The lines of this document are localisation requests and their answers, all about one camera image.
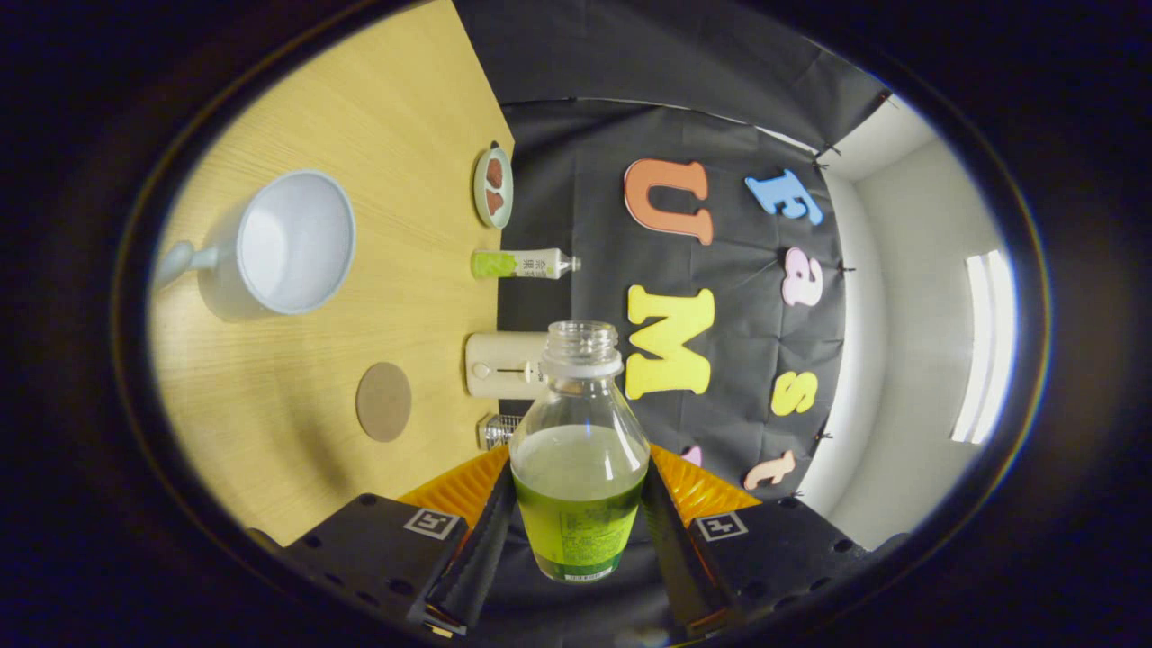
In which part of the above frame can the wooden table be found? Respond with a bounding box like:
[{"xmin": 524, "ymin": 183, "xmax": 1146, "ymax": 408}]
[{"xmin": 148, "ymin": 0, "xmax": 516, "ymax": 547}]

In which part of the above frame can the pale green plate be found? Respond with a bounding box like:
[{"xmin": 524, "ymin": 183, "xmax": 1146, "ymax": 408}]
[{"xmin": 473, "ymin": 147, "xmax": 515, "ymax": 230}]

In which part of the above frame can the cream toaster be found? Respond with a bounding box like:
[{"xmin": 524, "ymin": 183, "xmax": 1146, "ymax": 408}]
[{"xmin": 465, "ymin": 332, "xmax": 550, "ymax": 400}]

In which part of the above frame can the slim green and white bottle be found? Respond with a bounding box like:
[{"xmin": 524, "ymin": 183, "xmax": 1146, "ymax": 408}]
[{"xmin": 471, "ymin": 248, "xmax": 582, "ymax": 280}]

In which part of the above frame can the white cup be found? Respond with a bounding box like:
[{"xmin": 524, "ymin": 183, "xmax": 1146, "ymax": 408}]
[{"xmin": 153, "ymin": 169, "xmax": 357, "ymax": 323}]

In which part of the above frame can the metal wire holder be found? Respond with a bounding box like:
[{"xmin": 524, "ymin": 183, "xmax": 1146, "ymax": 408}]
[{"xmin": 479, "ymin": 414, "xmax": 525, "ymax": 449}]

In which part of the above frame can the ceiling light panel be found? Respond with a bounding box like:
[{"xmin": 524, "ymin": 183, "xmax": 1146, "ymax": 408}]
[{"xmin": 951, "ymin": 249, "xmax": 1018, "ymax": 445}]

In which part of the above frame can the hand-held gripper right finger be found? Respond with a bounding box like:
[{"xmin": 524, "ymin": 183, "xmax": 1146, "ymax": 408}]
[{"xmin": 641, "ymin": 443, "xmax": 910, "ymax": 635}]

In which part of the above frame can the black backdrop cloth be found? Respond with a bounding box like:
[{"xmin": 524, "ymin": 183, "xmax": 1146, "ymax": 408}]
[{"xmin": 453, "ymin": 0, "xmax": 894, "ymax": 644}]

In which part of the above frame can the round brown coaster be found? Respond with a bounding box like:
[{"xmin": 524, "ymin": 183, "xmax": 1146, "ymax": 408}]
[{"xmin": 355, "ymin": 362, "xmax": 413, "ymax": 443}]

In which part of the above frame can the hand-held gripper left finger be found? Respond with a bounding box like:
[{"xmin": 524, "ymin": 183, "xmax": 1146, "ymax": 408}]
[{"xmin": 247, "ymin": 443, "xmax": 518, "ymax": 635}]

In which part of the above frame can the green juice bottle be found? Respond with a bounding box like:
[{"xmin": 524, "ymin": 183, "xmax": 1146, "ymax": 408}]
[{"xmin": 508, "ymin": 320, "xmax": 652, "ymax": 584}]

